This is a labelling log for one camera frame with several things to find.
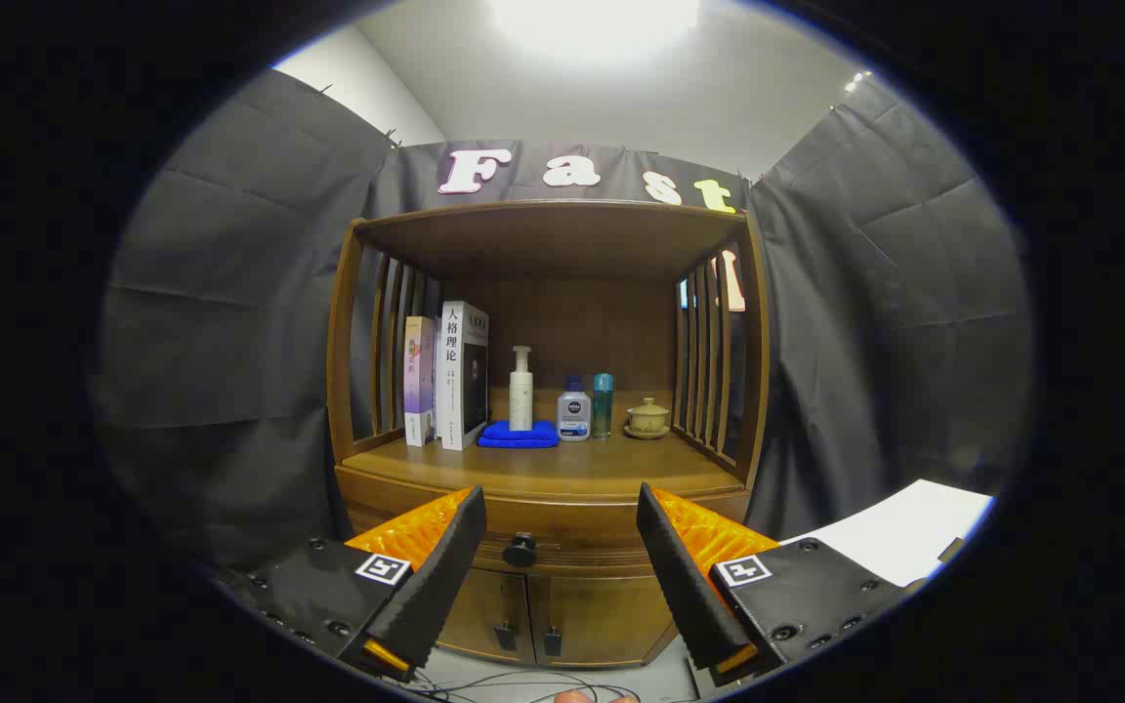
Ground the wooden countertop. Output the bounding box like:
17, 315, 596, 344
338, 389, 749, 501

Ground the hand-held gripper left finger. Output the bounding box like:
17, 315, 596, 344
216, 486, 488, 684

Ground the thick white book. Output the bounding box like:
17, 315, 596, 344
435, 301, 491, 451

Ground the ceiling light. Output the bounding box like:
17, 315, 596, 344
484, 0, 705, 60

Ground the blue folded cloth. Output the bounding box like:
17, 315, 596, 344
478, 420, 561, 449

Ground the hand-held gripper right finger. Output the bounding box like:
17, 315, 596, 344
636, 483, 927, 687

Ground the wooden cabinet door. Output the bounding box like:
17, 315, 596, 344
437, 569, 536, 667
528, 572, 678, 671

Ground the white bottle with blue pump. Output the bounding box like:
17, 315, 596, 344
557, 376, 592, 442

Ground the tangle of black cables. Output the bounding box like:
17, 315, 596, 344
396, 669, 681, 703

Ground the wooden cabinet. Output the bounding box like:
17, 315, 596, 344
326, 200, 771, 670

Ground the wooden drawer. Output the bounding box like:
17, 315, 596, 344
340, 488, 751, 577

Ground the purple book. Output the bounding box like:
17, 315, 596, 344
403, 315, 438, 448

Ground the beige lidded teacup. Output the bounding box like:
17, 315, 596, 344
624, 397, 671, 440

